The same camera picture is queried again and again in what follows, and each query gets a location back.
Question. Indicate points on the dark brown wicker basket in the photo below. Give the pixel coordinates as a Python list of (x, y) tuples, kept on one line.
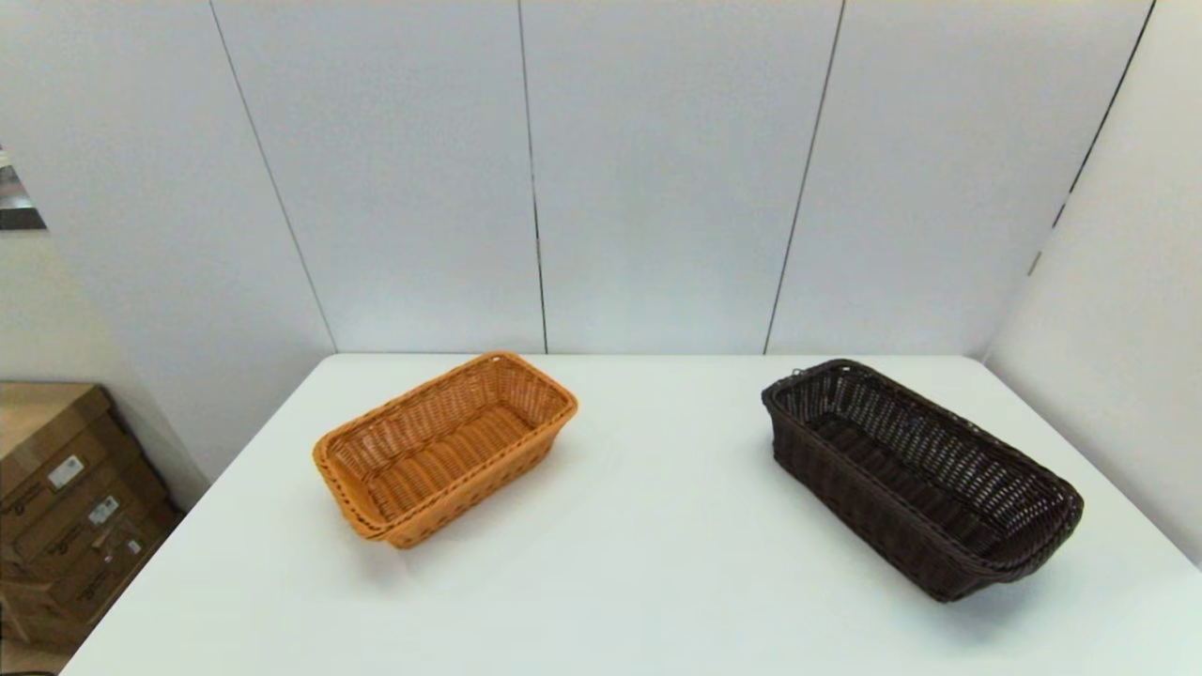
[(920, 479)]

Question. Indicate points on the brown cardboard box white label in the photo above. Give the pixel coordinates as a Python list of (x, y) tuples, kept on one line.
[(94, 584), (42, 422), (99, 514)]

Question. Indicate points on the orange wicker basket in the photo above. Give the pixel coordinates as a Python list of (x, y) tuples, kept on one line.
[(441, 451)]

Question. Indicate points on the grey metal wall fixture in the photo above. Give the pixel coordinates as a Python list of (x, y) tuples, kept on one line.
[(14, 202)]

